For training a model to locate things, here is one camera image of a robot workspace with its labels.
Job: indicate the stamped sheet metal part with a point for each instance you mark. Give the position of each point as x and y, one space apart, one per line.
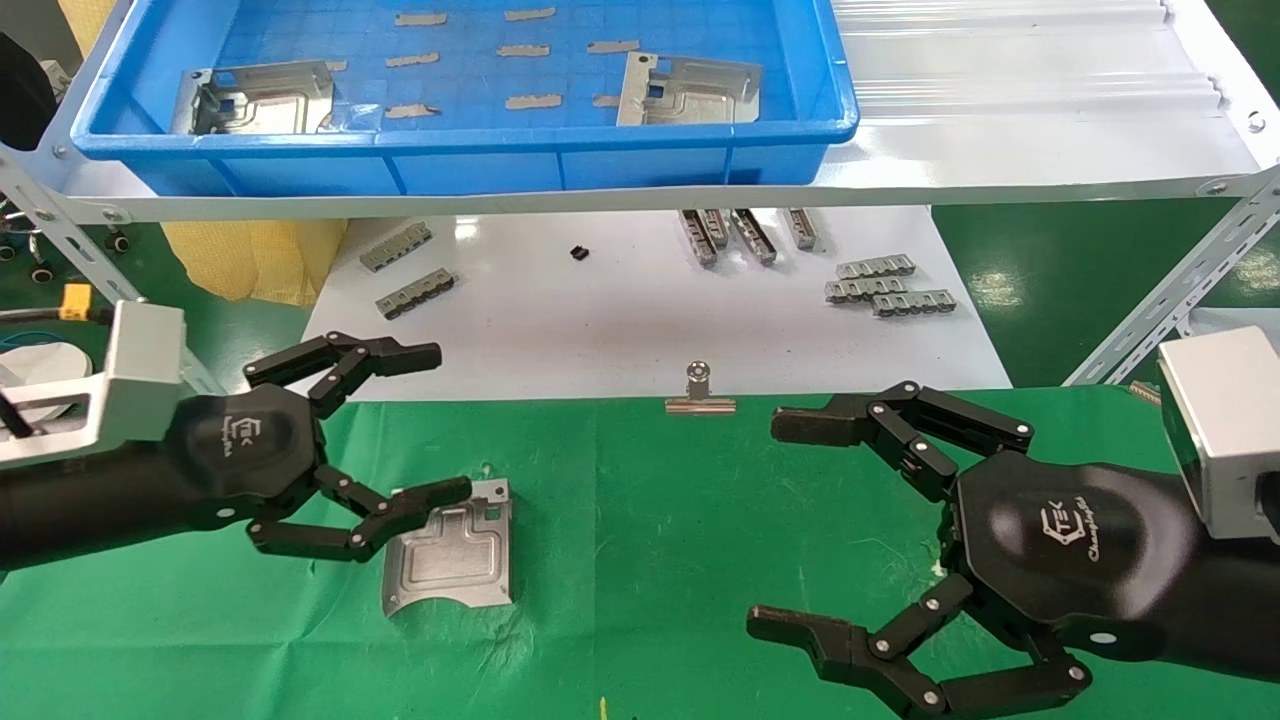
280 100
450 560
700 95

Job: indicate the grey notched metal strip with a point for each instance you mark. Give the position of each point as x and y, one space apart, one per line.
860 290
876 266
753 236
415 294
803 228
915 303
698 240
716 226
395 247

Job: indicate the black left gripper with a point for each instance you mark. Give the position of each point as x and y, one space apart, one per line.
245 460

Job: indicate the black rounded object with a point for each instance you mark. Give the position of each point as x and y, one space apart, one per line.
25 90

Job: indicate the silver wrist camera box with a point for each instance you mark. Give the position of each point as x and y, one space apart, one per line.
1225 430
140 370

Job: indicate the white flat platform board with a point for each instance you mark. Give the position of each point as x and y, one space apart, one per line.
620 320

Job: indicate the blue plastic bin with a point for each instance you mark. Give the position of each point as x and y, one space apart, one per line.
600 165

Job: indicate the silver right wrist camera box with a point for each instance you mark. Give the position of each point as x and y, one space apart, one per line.
1225 430

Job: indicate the yellow mesh bag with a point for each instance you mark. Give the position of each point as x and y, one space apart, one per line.
250 260

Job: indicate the white round stand base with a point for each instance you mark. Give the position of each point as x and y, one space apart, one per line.
50 362

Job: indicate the black caster wheel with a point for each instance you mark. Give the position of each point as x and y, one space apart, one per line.
42 273
119 241

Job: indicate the small ribbed metal piece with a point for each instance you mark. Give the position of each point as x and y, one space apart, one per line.
1146 392

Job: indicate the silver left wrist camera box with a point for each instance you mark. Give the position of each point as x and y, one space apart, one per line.
140 370

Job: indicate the perforated white angle strut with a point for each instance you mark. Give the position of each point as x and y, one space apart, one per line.
1170 300
70 235

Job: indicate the green cloth mat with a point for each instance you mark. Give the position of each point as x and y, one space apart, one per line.
650 520

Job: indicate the silver binder clip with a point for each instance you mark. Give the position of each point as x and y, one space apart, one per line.
700 404

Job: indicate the clear plastic film scrap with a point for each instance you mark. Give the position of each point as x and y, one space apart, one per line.
358 117

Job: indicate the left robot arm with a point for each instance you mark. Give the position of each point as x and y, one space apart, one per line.
80 505

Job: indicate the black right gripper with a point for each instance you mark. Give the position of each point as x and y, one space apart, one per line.
1070 550

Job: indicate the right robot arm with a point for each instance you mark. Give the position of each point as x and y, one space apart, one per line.
1240 600

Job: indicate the white metal shelf board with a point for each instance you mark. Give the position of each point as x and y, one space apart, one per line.
1000 140

